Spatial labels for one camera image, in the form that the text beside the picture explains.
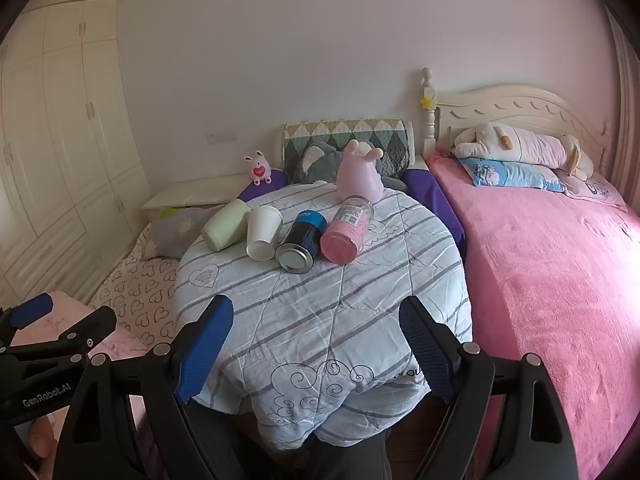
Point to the pale pink curtain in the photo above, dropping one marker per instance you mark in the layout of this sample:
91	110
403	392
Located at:
627	110

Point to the clear bottle with pink lid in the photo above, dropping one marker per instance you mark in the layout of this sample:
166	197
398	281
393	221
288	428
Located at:
345	235

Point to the grey flower pillow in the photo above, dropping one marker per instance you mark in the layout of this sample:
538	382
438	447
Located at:
175	230

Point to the white and pink unicorn plush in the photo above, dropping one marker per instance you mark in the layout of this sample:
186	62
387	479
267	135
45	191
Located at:
525	147

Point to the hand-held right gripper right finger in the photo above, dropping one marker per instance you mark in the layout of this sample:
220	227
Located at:
425	350

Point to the white wall socket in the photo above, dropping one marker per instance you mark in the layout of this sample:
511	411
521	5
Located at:
221	136

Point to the pink embroidered cloth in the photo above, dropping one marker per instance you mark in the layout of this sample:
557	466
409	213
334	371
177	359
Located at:
122	346

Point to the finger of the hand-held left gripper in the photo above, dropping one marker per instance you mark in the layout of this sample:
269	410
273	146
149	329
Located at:
31	311
92	325

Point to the grey plush toy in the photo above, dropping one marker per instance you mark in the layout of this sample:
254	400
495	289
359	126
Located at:
320	165

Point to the blue printed pillow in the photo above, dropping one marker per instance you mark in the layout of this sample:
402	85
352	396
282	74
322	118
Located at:
500	172

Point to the pale green cup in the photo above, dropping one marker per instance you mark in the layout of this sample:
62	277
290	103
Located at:
225	225

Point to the heart print bed sheet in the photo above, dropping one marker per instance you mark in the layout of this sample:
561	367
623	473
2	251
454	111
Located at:
135	295

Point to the pink rabbit plush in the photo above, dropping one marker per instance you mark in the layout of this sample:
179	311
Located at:
356	175

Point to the white nightstand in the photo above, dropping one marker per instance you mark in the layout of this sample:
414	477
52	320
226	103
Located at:
190	192

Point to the diamond pattern cushion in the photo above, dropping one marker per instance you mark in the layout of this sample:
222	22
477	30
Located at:
352	130

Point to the purple bed bumper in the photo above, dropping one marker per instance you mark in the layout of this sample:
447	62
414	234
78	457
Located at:
435	200
272	180

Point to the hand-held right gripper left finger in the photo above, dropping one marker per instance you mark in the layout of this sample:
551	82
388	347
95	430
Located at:
204	347

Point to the person's dark grey pants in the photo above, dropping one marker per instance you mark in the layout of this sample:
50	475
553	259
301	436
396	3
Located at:
250	455

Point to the small pink rabbit toy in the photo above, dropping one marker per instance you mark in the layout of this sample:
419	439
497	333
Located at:
258	170

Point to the white paper cup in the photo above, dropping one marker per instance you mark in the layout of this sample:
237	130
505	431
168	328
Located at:
264	232

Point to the blue and black can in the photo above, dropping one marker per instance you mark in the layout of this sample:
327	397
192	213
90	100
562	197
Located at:
301	240

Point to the yellow star ornament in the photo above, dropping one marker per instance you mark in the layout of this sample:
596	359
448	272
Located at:
427	101

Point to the pink fleece blanket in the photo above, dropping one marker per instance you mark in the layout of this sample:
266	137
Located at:
540	285

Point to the pink printed pillow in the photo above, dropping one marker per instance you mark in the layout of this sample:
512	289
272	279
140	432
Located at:
595	187

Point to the white carved bed headboard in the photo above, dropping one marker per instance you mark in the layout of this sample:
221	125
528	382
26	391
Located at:
500	107

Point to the cream wardrobe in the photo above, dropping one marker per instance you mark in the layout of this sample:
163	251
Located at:
60	135

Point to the striped light blue quilt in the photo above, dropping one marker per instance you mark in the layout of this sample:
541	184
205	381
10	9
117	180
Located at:
310	320

